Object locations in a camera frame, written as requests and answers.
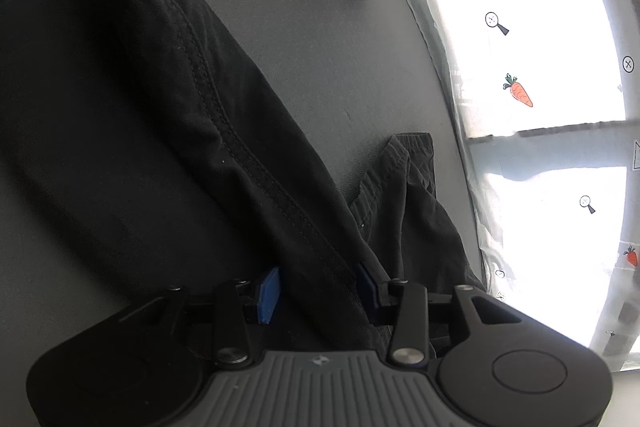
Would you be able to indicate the dark pants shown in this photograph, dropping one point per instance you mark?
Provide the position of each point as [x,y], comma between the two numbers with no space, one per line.
[125,107]

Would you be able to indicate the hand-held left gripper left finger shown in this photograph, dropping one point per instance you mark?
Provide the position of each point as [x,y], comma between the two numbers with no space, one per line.
[269,297]

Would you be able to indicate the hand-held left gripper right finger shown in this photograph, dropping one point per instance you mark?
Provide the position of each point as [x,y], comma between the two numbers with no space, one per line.
[365,294]

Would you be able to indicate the white printed curtain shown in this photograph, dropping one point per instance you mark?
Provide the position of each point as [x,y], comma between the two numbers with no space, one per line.
[530,32]

